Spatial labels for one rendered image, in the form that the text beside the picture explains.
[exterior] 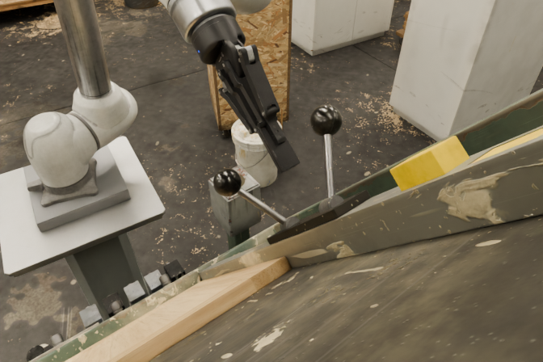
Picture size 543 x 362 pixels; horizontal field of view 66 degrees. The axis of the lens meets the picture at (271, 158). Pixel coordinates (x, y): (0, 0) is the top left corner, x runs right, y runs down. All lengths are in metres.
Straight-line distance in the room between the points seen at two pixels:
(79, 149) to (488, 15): 2.16
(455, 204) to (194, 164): 2.54
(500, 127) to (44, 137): 1.21
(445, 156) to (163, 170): 2.54
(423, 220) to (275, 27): 2.33
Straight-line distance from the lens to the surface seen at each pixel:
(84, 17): 1.30
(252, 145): 2.32
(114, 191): 1.53
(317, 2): 3.83
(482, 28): 2.70
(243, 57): 0.57
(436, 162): 0.31
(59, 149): 1.42
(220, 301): 0.54
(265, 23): 2.58
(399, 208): 0.35
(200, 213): 2.47
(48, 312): 2.32
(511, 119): 0.55
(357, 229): 0.40
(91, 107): 1.46
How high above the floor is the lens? 1.81
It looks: 40 degrees down
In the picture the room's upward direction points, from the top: straight up
